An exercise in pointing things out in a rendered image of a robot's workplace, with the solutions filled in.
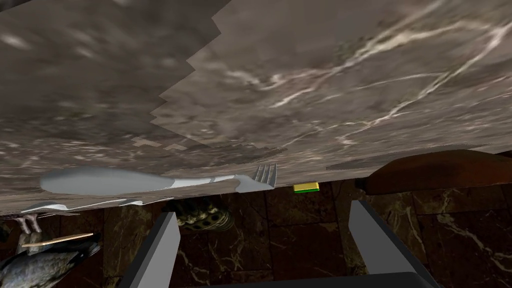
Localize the grey bird figure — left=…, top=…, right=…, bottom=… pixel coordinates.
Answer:
left=0, top=213, right=102, bottom=288

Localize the brown bread loaf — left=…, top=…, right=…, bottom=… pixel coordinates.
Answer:
left=355, top=149, right=512, bottom=197

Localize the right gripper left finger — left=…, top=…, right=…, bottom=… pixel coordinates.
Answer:
left=117, top=211, right=182, bottom=288

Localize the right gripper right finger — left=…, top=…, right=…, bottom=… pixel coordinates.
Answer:
left=347, top=199, right=441, bottom=288

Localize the grey fork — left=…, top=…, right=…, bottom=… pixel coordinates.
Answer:
left=39, top=163, right=278, bottom=197

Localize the yellow and green sponge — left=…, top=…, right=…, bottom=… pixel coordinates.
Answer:
left=293, top=181, right=321, bottom=195

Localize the olive patterned round thing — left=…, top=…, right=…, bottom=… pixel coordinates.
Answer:
left=165, top=195, right=236, bottom=233

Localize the grey spoon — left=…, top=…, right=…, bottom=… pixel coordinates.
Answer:
left=19, top=197, right=174, bottom=214

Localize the tan wooden stick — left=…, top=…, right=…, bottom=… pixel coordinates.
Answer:
left=21, top=232, right=95, bottom=248

